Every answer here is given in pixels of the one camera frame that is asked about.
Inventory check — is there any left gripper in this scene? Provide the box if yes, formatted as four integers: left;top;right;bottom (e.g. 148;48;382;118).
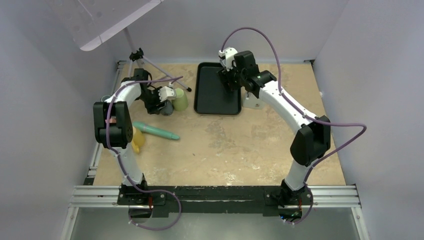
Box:
137;87;167;115

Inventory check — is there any blue patterned mug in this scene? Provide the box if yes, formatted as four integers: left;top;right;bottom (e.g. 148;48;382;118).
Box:
160;100;174;117

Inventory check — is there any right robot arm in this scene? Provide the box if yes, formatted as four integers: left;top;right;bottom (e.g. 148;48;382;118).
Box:
218;47;331;204

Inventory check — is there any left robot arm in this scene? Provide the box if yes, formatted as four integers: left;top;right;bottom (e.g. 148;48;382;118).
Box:
93;68;167;205

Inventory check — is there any dark teal mug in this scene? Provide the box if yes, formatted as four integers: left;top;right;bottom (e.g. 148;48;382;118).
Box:
100;95;111;102

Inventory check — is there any yellow mug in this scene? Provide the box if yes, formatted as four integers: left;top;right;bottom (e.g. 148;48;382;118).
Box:
131;126;146;154

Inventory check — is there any black tray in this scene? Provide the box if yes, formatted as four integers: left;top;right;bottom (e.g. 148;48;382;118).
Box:
193;62;242;116

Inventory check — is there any green cup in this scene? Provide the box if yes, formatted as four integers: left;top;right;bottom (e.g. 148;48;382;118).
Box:
171;88;189;112

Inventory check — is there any teal cylinder toy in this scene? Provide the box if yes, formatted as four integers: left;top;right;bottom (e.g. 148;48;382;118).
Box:
132;121;180;140

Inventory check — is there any tripod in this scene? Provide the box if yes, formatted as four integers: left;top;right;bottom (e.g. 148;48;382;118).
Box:
124;28;192;97

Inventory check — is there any pink cup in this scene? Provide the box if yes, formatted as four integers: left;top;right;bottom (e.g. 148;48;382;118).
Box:
104;118;117;125

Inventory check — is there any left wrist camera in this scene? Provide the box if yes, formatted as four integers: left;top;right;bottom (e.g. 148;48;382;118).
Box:
158;83;177;102

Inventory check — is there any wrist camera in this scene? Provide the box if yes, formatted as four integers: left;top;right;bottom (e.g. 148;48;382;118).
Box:
218;47;238;72
158;83;177;102

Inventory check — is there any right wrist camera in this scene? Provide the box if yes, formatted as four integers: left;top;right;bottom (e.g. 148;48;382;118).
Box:
218;47;238;72

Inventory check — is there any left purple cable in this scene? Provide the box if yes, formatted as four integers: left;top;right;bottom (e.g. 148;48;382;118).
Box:
105;76;184;196

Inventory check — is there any purple cable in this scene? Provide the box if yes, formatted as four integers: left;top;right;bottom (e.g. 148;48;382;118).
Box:
220;27;368;186
105;76;184;196

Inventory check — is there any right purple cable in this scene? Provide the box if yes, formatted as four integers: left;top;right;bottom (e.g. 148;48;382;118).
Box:
220;27;368;186

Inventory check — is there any aluminium rail frame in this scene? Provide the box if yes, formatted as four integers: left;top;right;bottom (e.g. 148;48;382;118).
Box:
59;185;370;240

